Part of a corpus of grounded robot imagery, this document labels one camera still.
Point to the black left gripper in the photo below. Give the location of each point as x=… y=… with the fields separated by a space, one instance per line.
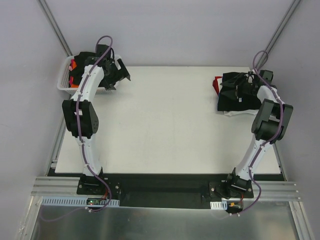
x=116 y=73

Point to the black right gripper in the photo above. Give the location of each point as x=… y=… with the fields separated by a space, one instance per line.
x=238 y=85

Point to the black t shirt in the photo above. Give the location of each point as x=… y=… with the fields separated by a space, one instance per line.
x=235 y=97
x=80 y=60

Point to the white t shirt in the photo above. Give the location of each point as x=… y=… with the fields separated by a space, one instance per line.
x=237 y=112

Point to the red t shirt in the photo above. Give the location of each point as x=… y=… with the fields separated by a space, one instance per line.
x=217 y=84

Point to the white plastic laundry basket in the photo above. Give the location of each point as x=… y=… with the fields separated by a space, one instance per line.
x=63 y=79

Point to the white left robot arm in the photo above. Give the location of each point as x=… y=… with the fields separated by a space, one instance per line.
x=101 y=69

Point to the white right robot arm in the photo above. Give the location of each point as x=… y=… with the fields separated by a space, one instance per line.
x=269 y=126

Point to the black t shirt in basket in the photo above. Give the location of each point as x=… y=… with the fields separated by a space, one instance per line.
x=80 y=60

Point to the orange t shirt in basket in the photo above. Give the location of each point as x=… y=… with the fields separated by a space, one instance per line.
x=75 y=67

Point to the pink t shirt in basket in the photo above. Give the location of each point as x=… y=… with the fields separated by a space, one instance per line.
x=70 y=68

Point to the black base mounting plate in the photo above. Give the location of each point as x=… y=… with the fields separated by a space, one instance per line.
x=178 y=191

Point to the right aluminium frame post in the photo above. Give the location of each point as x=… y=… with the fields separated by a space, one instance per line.
x=261 y=57

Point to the aluminium frame post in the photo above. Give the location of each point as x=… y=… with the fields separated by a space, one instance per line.
x=63 y=47
x=261 y=57

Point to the left aluminium frame post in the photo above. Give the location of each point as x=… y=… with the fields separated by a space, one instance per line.
x=63 y=47

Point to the right white cable duct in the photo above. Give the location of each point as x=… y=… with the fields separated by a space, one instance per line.
x=219 y=205

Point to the white cable duct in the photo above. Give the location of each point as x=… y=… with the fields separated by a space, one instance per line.
x=219 y=205
x=72 y=201

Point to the aluminium front rail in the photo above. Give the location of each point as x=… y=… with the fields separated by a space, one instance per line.
x=279 y=191

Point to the left white cable duct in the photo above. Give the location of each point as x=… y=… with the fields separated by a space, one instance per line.
x=72 y=201

